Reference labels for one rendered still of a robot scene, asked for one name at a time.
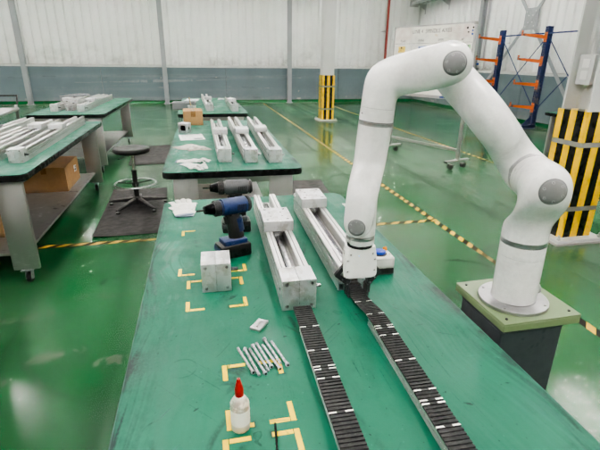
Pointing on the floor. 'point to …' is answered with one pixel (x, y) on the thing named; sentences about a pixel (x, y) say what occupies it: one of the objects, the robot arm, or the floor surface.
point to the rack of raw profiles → (524, 64)
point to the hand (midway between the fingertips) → (356, 289)
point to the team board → (405, 37)
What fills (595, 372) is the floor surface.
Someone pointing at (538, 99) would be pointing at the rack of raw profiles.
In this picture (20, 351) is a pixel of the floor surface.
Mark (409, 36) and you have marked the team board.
